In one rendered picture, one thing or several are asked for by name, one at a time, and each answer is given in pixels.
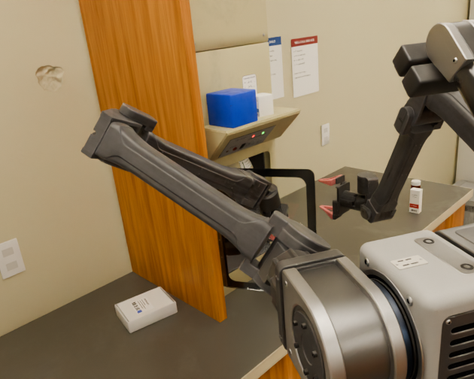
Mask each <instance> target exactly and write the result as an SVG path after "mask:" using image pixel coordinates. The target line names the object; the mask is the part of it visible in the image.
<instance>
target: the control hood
mask: <svg viewBox="0 0 474 379"><path fill-rule="evenodd" d="M273 110H274V114H272V115H268V116H264V117H257V118H258V121H256V122H253V123H249V124H246V125H243V126H239V127H236V128H234V129H232V128H227V127H221V126H211V125H208V126H205V138H206V145H207V151H208V159H210V160H211V161H214V160H216V159H220V158H222V157H224V156H222V157H220V158H218V157H219V155H220V154H221V153H222V152H223V150H224V148H225V147H226V145H228V143H229V141H230V140H232V139H234V138H238V137H241V136H243V135H247V134H250V133H252V132H256V131H259V130H261V129H266V128H269V127H271V126H275V125H276V126H275V127H274V129H273V130H272V131H271V132H270V133H269V135H268V136H267V137H266V139H265V140H264V141H263V142H262V143H264V142H267V141H270V140H272V139H275V138H279V137H281V136H282V134H283V133H284V132H285V131H286V129H287V128H288V127H289V125H290V124H291V123H292V122H293V121H294V120H295V119H296V117H297V116H298V115H299V113H300V111H301V110H300V108H283V107H273ZM262 143H260V144H262ZM256 145H258V144H256ZM256 145H254V146H256ZM251 147H253V146H251ZM248 148H250V147H248ZM245 149H247V148H245ZM245 149H243V150H245ZM239 151H241V150H239ZM239 151H237V152H239ZM237 152H235V153H237ZM231 154H232V153H231ZM231 154H228V155H231ZM228 155H226V156H228Z"/></svg>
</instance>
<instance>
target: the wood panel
mask: <svg viewBox="0 0 474 379"><path fill-rule="evenodd" d="M78 1H79V5H80V10H81V16H82V20H83V25H84V31H85V35H86V40H87V46H88V51H89V55H90V61H91V66H92V70H93V76H94V81H95V85H96V92H97V96H98V100H99V107H100V111H101V112H102V111H105V110H108V109H111V108H113V109H114V108H116V109H118V110H119V109H120V107H121V105H122V104H123V103H126V104H128V105H130V106H132V107H134V108H136V109H138V110H140V111H143V112H145V113H146V114H149V115H150V116H152V117H153V118H154V119H155V120H156V121H157V124H156V126H155V128H154V129H153V131H152V133H154V134H155V135H157V136H159V137H161V138H163V139H165V140H167V141H170V142H172V143H173V144H177V145H178V146H180V147H183V148H185V149H187V150H189V151H192V152H194V153H196V154H199V155H200V156H203V157H205V158H207V159H208V151H207V145H206V138H205V127H204V120H203V113H202V101H201V95H200V88H199V76H198V69H197V63H196V51H195V44H194V38H193V26H192V19H191V13H190V0H78ZM111 167H112V171H113V176H114V182H115V187H116V191H117V197H118V202H119V206H120V213H121V217H122V221H123V228H124V232H125V236H126V243H127V247H128V251H129V258H130V262H131V266H132V271H133V272H135V273H136V274H138V275H140V276H141V277H143V278H145V279H146V280H148V281H150V282H151V283H153V284H155V285H157V286H158V287H162V288H163V289H164V290H165V291H167V292H168V293H171V294H172V295H173V296H176V297H177V298H179V299H180V300H182V301H184V302H186V303H187V304H189V305H191V306H193V307H194V308H196V309H198V310H199V311H201V312H202V313H204V314H207V315H208V316H210V317H211V318H213V319H215V320H216V321H218V322H222V321H223V320H225V319H226V318H227V315H226V302H225V296H224V289H223V278H222V271H221V264H220V252H219V246H218V239H217V231H216V230H215V229H213V228H211V227H210V226H209V225H207V224H206V223H204V222H203V221H201V220H200V219H199V218H197V217H195V216H194V215H192V214H191V213H190V212H188V211H186V210H185V209H184V208H182V207H181V206H180V205H178V204H176V203H175V202H173V201H172V200H171V199H169V198H168V197H166V196H164V195H163V194H162V193H160V192H159V191H157V190H156V189H154V188H153V187H152V186H150V185H149V184H147V183H145V182H144V181H143V180H141V179H140V178H138V177H136V176H135V175H134V174H133V173H131V172H128V171H124V170H122V169H120V168H116V167H114V166H111Z"/></svg>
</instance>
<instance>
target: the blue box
mask: <svg viewBox="0 0 474 379"><path fill-rule="evenodd" d="M206 99H207V106H208V118H209V125H211V126H221V127H227V128H232V129H234V128H236V127H239V126H243V125H246V124H249V123H253V122H256V121H258V118H257V99H256V90H255V89H239V88H229V89H223V90H220V91H216V92H210V93H207V94H206Z"/></svg>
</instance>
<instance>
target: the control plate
mask: <svg viewBox="0 0 474 379"><path fill-rule="evenodd" d="M275 126H276V125H275ZM275 126H271V127H269V128H266V129H261V130H259V131H256V132H252V133H250V134H247V135H243V136H241V137H238V138H234V139H232V140H230V141H229V143H228V145H226V147H225V148H224V150H223V152H222V153H221V154H220V155H219V157H218V158H220V157H222V156H226V155H228V154H231V153H234V152H237V151H239V150H243V149H245V148H248V147H251V146H254V145H256V144H259V143H262V142H263V141H264V140H265V139H266V137H267V136H268V135H269V133H270V132H271V131H272V130H273V129H274V127H275ZM262 132H264V133H263V134H262ZM253 135H254V137H252V136H253ZM261 138H262V139H261ZM260 139H261V140H262V141H259V140H260ZM254 141H256V143H255V142H254ZM244 143H246V144H245V146H243V148H241V149H239V148H240V146H241V145H242V144H244ZM248 143H251V144H248ZM235 147H237V149H236V150H233V149H234V148H235ZM226 151H228V152H227V153H226Z"/></svg>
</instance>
